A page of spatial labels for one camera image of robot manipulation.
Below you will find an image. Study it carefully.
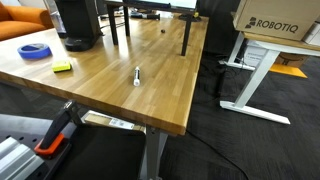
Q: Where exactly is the blue masking tape roll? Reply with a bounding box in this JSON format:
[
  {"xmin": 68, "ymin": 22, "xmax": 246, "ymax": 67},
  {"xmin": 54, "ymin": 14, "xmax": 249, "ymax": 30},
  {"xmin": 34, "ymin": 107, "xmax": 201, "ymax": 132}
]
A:
[{"xmin": 17, "ymin": 43, "xmax": 53, "ymax": 60}]

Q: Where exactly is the black floor cable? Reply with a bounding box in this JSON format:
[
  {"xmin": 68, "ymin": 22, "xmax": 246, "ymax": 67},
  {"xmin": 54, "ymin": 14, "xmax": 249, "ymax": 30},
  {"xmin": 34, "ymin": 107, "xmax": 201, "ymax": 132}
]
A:
[{"xmin": 186, "ymin": 129, "xmax": 249, "ymax": 180}]

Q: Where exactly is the white marker pen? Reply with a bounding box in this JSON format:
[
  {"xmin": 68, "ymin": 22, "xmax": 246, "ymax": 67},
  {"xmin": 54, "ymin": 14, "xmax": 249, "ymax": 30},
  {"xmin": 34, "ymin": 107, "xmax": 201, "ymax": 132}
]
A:
[{"xmin": 133, "ymin": 65, "xmax": 142, "ymax": 87}]

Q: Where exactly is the yellow floor mat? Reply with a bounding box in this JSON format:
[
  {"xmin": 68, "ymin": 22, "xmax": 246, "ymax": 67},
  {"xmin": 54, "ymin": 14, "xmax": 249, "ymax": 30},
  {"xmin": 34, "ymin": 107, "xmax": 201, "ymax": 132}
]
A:
[{"xmin": 269, "ymin": 63, "xmax": 308, "ymax": 79}]

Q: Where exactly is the black clamp with orange base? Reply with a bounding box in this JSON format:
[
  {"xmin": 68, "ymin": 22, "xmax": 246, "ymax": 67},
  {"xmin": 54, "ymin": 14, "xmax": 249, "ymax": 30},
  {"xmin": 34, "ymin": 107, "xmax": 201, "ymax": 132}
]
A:
[{"xmin": 34, "ymin": 100, "xmax": 80, "ymax": 158}]

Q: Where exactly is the grey perforated mounting plate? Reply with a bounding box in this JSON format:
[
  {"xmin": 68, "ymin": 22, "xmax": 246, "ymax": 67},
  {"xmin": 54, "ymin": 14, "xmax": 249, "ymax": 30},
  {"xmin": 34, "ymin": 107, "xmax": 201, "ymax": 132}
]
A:
[{"xmin": 0, "ymin": 113, "xmax": 73, "ymax": 180}]

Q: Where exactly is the wooden board with label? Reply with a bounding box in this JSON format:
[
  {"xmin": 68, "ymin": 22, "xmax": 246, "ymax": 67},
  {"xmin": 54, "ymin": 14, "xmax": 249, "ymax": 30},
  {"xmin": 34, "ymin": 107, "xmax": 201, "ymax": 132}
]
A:
[{"xmin": 80, "ymin": 110, "xmax": 137, "ymax": 131}]

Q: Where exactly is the aluminium extrusion rail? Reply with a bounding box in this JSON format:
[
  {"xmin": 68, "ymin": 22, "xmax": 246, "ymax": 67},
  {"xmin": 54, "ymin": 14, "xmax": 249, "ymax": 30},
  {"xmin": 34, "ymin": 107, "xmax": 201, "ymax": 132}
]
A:
[{"xmin": 0, "ymin": 136, "xmax": 45, "ymax": 180}]

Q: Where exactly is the orange sofa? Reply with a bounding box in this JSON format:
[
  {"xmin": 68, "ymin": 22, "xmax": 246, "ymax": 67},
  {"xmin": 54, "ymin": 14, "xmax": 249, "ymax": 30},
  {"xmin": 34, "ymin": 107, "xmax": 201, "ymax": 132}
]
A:
[{"xmin": 0, "ymin": 2, "xmax": 54, "ymax": 42}]

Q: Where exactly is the brown cardboard box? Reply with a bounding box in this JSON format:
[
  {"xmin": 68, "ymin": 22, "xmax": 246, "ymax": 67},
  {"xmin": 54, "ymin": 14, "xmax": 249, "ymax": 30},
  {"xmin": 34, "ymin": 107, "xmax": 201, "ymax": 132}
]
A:
[{"xmin": 274, "ymin": 52, "xmax": 311, "ymax": 69}]

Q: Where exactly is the black monitor stand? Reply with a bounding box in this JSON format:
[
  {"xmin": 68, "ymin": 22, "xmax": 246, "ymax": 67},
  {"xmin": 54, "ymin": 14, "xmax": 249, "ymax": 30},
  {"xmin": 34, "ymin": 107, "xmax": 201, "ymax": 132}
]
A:
[{"xmin": 103, "ymin": 0, "xmax": 203, "ymax": 57}]

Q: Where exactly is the white carton with print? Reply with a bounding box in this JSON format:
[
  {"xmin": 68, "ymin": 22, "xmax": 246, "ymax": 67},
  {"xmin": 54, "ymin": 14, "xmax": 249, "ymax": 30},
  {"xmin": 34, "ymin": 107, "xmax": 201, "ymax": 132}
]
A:
[{"xmin": 241, "ymin": 39, "xmax": 268, "ymax": 68}]

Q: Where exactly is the yellow sticky note pad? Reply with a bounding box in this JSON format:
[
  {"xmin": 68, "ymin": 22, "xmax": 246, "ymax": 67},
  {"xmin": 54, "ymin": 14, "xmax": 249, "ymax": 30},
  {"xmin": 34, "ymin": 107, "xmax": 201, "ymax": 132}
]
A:
[{"xmin": 51, "ymin": 60, "xmax": 73, "ymax": 73}]

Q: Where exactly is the black device on table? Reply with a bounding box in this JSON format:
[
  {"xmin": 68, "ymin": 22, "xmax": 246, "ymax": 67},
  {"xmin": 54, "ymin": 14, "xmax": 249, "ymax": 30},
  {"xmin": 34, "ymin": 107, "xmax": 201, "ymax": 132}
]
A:
[{"xmin": 130, "ymin": 10, "xmax": 161, "ymax": 20}]

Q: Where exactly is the Robotiq cardboard box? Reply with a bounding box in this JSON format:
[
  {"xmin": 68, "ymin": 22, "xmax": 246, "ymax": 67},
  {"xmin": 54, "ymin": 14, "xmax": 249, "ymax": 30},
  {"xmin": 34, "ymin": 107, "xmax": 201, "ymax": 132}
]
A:
[{"xmin": 232, "ymin": 0, "xmax": 320, "ymax": 42}]

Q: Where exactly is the black Keurig coffee machine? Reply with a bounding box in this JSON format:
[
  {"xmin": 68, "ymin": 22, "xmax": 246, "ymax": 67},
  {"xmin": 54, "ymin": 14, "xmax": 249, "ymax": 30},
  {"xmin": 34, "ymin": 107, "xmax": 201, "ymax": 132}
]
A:
[{"xmin": 43, "ymin": 0, "xmax": 103, "ymax": 53}]

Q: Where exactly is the grey metal table leg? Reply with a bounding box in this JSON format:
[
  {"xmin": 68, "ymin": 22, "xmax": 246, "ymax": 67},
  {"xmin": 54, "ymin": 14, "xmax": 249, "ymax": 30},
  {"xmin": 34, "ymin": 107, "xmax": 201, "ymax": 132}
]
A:
[{"xmin": 139, "ymin": 125, "xmax": 169, "ymax": 180}]

